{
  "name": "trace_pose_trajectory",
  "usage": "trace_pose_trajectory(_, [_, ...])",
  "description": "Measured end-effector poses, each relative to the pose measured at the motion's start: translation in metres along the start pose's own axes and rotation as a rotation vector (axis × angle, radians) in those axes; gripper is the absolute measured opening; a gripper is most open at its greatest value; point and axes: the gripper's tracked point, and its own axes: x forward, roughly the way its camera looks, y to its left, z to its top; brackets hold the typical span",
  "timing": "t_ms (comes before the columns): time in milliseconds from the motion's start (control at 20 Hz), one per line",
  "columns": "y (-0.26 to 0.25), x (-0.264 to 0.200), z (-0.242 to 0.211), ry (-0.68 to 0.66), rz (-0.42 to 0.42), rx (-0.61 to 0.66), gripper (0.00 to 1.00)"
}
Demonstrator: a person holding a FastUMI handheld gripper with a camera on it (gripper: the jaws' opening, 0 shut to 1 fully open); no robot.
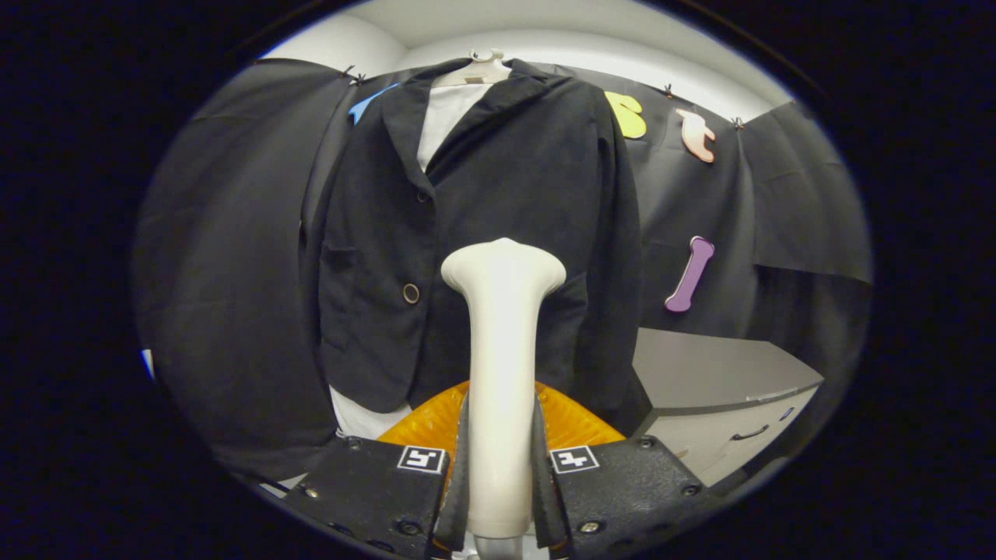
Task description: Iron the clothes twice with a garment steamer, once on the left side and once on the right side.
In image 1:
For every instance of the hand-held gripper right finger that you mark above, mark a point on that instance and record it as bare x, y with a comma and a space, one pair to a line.
542, 498

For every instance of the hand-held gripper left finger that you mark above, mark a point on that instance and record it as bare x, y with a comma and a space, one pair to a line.
459, 498

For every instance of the white garment steamer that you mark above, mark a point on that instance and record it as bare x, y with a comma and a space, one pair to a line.
502, 350

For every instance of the black suit jacket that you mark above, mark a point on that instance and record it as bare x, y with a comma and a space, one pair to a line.
513, 179

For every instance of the white shirt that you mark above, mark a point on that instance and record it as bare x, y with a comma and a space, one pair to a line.
447, 117

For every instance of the white clothes hanger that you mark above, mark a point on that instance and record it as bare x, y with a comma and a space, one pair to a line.
482, 71

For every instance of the grey cabinet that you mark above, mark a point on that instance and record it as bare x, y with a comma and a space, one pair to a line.
700, 365

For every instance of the black backdrop cloth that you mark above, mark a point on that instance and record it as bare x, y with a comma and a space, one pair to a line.
233, 233

